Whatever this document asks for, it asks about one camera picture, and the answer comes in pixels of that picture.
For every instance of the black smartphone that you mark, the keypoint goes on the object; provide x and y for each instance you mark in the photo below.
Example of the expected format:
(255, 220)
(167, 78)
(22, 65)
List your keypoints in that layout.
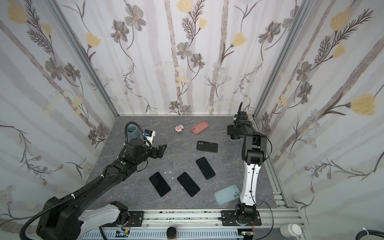
(188, 184)
(205, 168)
(160, 184)

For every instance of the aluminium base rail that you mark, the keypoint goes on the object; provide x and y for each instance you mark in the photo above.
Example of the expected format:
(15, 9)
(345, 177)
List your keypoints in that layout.
(191, 224)

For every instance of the teal ceramic cup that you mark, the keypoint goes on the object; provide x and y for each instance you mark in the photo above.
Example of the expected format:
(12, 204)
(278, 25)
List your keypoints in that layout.
(132, 132)

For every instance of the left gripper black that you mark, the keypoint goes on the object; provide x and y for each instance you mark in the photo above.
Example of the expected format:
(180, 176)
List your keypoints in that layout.
(160, 151)

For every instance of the black round knob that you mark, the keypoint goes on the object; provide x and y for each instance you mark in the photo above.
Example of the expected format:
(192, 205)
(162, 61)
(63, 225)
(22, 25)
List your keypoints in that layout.
(171, 233)

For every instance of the pale green phone case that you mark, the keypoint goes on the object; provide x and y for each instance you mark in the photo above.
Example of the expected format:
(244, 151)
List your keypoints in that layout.
(227, 195)

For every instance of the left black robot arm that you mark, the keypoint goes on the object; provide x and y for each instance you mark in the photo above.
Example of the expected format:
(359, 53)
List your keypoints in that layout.
(59, 219)

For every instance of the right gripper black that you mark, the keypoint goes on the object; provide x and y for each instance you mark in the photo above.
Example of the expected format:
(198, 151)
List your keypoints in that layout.
(240, 119)

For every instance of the pink phone case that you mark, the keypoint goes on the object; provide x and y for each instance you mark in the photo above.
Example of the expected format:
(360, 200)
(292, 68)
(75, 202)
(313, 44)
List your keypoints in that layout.
(197, 129)

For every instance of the black phone case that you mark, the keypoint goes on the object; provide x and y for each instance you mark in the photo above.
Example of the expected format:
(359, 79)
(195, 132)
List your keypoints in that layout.
(207, 146)

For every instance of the pink white cupcake toy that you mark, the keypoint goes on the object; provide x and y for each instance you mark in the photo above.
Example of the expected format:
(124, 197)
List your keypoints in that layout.
(179, 128)

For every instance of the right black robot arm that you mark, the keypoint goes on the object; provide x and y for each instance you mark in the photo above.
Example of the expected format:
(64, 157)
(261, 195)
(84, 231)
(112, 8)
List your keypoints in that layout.
(254, 154)

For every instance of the white cylinder container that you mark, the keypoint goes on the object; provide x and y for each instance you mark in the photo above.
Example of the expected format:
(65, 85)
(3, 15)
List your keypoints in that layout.
(291, 231)

